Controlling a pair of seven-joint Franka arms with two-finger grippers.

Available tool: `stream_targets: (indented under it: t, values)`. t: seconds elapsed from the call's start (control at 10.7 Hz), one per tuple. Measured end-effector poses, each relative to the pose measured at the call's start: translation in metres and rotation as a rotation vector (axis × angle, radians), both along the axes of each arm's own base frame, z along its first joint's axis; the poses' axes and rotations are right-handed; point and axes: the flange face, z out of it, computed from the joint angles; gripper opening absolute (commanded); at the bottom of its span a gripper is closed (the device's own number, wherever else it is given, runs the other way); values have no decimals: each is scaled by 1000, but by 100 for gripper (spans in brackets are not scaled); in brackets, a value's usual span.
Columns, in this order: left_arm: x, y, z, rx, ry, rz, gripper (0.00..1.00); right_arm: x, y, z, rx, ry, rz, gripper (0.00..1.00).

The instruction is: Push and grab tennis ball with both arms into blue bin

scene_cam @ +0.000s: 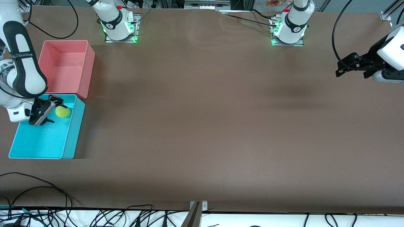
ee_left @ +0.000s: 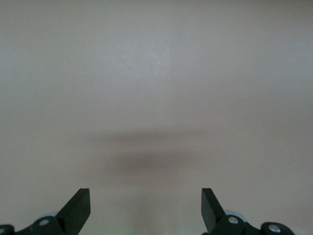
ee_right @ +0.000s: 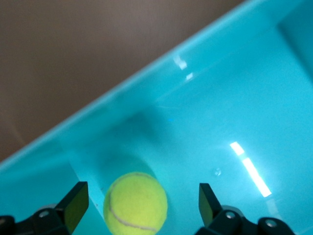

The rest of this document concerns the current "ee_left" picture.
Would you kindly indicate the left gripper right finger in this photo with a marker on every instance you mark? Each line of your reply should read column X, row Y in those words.
column 212, row 215

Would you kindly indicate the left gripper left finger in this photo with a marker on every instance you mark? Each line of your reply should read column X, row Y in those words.
column 73, row 213

